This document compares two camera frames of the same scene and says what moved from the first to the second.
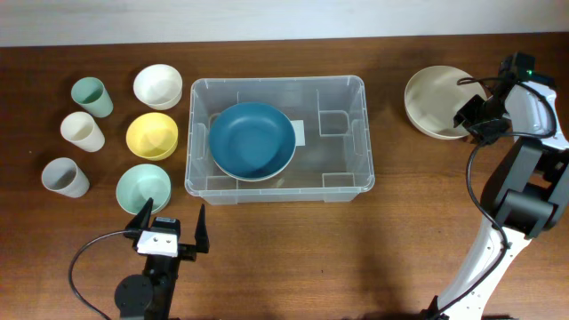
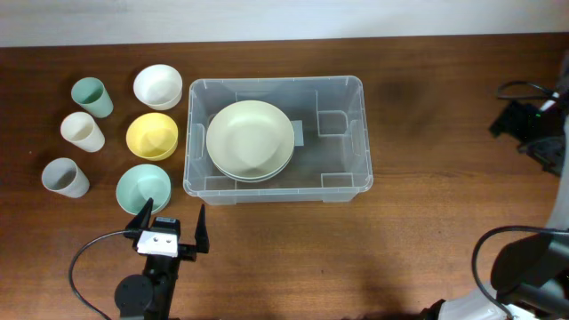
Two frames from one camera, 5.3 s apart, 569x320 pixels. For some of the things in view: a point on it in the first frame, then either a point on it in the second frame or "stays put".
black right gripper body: [484, 117] → [544, 135]
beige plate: [434, 95] → [250, 140]
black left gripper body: [187, 251] stays put
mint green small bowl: [140, 182] stays put
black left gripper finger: [201, 233] stays put
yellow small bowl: [152, 136] stays put
